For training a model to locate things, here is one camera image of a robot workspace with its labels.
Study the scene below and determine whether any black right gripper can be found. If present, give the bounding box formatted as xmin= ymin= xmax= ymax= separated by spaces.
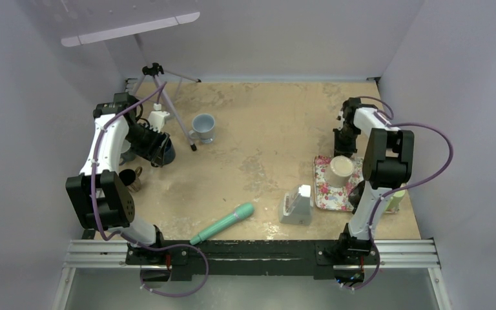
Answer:
xmin=333 ymin=124 xmax=361 ymax=163

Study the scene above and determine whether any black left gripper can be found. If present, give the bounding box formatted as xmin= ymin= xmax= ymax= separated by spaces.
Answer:
xmin=125 ymin=123 xmax=169 ymax=167

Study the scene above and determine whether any grey mug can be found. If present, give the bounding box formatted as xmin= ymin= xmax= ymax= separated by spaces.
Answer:
xmin=119 ymin=140 xmax=137 ymax=166

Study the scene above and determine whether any dark blue mug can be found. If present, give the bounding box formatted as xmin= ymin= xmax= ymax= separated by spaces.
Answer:
xmin=156 ymin=139 xmax=176 ymax=167

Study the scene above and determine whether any cream mug black handle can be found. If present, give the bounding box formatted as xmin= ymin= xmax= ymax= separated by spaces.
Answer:
xmin=324 ymin=156 xmax=355 ymax=188

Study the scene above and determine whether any brown small mug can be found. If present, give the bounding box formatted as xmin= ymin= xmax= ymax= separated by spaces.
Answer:
xmin=119 ymin=167 xmax=143 ymax=192

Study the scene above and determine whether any white footed mug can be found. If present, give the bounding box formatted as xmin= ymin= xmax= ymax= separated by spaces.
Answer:
xmin=189 ymin=114 xmax=216 ymax=144

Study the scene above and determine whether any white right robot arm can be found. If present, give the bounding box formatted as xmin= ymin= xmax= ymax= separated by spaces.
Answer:
xmin=333 ymin=98 xmax=415 ymax=263

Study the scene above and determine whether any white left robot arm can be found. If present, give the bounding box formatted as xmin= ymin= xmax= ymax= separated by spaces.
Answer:
xmin=65 ymin=92 xmax=173 ymax=264

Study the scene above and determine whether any black mug on tray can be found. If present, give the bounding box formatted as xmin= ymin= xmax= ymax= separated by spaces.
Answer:
xmin=348 ymin=181 xmax=366 ymax=214

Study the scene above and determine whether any floral tray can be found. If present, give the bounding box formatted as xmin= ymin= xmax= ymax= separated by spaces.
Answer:
xmin=313 ymin=155 xmax=365 ymax=213

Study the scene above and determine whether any green cup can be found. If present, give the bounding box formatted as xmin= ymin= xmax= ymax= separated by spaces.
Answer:
xmin=385 ymin=190 xmax=407 ymax=214

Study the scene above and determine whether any grey charging dock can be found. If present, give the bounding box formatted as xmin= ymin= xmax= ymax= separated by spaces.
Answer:
xmin=278 ymin=185 xmax=314 ymax=226

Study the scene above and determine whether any teal handheld massager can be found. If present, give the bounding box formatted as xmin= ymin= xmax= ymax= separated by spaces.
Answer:
xmin=189 ymin=203 xmax=254 ymax=245

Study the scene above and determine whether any overhead light panel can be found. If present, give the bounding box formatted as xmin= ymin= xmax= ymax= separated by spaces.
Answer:
xmin=19 ymin=0 xmax=200 ymax=47

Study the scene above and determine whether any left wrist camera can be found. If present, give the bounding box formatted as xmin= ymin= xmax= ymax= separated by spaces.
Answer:
xmin=147 ymin=103 xmax=172 ymax=132

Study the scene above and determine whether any camera tripod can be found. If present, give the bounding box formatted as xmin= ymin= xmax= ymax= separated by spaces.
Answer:
xmin=125 ymin=34 xmax=202 ymax=152

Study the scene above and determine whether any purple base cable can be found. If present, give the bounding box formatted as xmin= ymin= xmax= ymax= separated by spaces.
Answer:
xmin=139 ymin=244 xmax=211 ymax=300

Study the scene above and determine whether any aluminium frame rail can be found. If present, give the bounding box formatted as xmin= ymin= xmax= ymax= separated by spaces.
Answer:
xmin=51 ymin=240 xmax=451 ymax=309

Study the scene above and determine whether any black mounting base rail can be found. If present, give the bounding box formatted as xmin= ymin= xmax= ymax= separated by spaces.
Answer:
xmin=125 ymin=240 xmax=379 ymax=282

